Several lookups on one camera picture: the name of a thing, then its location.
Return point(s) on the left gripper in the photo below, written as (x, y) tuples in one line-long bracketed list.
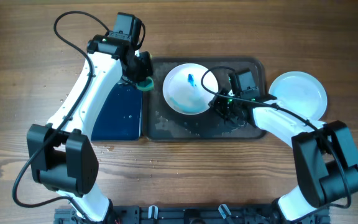
[(146, 60)]

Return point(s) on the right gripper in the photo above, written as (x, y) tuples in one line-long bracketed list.
[(221, 106)]

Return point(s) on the green yellow sponge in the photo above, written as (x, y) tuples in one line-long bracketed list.
[(146, 85)]

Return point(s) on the white plate top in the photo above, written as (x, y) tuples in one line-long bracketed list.
[(183, 92)]

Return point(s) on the pale blue plate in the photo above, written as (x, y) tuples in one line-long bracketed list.
[(301, 93)]

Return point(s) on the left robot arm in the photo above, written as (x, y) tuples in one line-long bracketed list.
[(60, 153)]

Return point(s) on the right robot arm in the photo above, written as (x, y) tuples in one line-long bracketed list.
[(325, 154)]

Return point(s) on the black water tray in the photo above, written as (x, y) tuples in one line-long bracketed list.
[(120, 117)]

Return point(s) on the brown serving tray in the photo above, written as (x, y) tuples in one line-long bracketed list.
[(161, 122)]

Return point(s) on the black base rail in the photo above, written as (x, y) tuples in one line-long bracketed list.
[(258, 214)]

